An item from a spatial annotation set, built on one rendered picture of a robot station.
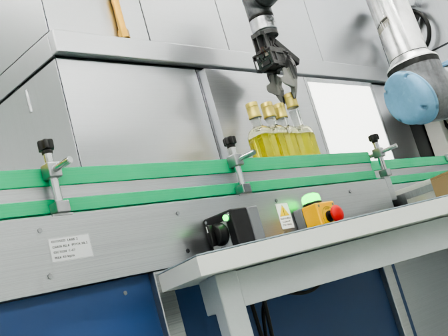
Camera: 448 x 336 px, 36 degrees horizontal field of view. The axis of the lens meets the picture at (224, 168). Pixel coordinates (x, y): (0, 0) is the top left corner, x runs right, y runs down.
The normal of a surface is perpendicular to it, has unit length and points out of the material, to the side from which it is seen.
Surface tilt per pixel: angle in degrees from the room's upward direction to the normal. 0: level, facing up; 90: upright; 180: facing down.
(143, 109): 90
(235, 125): 90
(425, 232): 90
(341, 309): 90
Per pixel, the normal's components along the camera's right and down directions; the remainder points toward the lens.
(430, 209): 0.39, -0.29
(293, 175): 0.68, -0.32
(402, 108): -0.83, 0.27
